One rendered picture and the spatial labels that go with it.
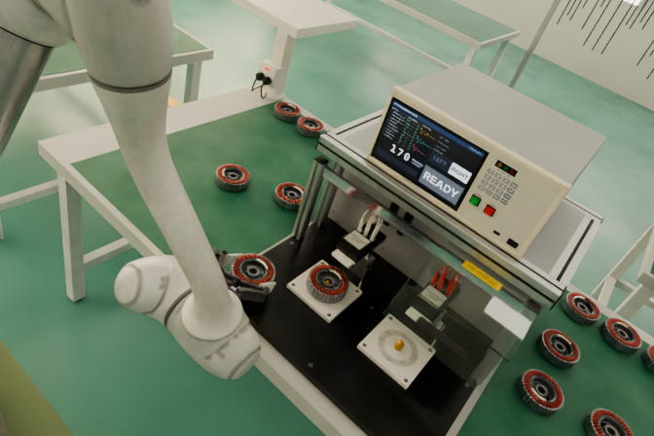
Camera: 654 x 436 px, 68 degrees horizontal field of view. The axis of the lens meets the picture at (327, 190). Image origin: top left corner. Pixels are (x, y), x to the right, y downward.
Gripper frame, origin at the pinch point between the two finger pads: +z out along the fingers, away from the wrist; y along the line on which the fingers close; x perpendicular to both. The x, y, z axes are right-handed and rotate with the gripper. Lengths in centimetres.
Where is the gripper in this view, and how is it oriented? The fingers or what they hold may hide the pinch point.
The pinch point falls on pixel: (252, 272)
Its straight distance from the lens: 126.5
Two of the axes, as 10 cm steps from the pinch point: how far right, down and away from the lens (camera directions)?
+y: -7.5, -5.4, 3.8
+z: 4.0, 1.0, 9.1
